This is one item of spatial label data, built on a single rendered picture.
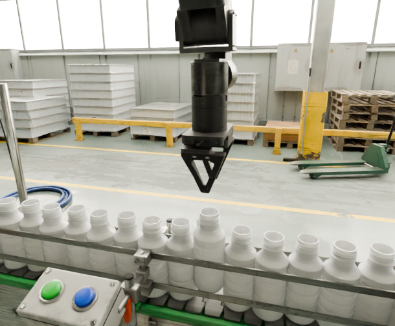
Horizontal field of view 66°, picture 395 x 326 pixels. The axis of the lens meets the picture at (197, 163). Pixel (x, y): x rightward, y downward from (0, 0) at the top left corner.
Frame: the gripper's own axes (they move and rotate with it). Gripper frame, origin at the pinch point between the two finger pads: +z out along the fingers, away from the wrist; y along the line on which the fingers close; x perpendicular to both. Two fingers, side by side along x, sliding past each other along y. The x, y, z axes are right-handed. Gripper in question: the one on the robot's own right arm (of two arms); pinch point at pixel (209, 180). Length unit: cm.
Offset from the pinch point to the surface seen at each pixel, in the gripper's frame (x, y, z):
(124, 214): 18.6, 2.9, 10.4
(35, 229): 38.8, -0.6, 15.1
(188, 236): 4.4, 0.9, 12.3
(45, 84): 524, 565, 32
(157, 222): 10.3, 0.1, 9.7
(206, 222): 0.3, -1.2, 7.6
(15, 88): 570, 525, 38
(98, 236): 22.5, -1.4, 13.6
